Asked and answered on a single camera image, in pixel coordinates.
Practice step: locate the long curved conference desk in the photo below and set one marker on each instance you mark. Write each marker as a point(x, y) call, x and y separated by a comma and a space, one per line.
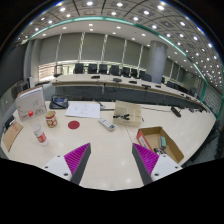
point(86, 80)

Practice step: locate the round ceiling lights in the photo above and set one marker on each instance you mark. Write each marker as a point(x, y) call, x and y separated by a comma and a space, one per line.
point(146, 12)

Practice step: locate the black clip tool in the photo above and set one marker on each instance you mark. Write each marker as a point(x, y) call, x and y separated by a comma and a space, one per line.
point(122, 116)

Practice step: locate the brown open cardboard box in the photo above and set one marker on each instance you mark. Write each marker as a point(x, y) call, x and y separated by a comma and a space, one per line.
point(173, 150)

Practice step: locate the flat round red coaster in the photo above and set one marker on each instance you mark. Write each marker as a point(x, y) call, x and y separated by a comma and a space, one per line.
point(73, 125)

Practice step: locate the white copy paper box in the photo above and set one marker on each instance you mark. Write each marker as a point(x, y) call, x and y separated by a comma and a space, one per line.
point(30, 103)

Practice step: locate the white remote control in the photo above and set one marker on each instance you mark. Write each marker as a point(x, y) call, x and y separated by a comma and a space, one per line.
point(106, 124)

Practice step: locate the small green box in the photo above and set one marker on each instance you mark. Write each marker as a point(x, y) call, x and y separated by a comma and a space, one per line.
point(162, 142)

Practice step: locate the white printed paper sheet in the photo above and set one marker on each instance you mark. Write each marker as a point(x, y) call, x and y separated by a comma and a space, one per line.
point(82, 110)

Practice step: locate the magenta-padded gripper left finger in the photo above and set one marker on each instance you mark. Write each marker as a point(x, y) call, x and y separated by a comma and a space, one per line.
point(75, 159)

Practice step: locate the clear red-capped water bottle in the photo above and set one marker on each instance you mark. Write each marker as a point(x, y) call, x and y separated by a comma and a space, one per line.
point(39, 134)

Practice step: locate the white divided cardboard box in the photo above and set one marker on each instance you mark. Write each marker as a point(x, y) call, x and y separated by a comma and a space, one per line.
point(131, 110)

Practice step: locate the black desk phone console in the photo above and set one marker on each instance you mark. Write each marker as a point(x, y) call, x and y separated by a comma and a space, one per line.
point(59, 102)

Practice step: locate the red floral ceramic mug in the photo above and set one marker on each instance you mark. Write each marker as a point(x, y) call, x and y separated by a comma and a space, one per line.
point(51, 119)

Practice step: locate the black flat device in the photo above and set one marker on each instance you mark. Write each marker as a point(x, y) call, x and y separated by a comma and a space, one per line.
point(175, 111)

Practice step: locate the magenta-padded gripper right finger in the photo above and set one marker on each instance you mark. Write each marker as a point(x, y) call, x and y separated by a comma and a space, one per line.
point(148, 160)

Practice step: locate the row of black office chairs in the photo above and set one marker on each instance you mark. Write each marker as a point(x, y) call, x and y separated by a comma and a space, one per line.
point(103, 69)

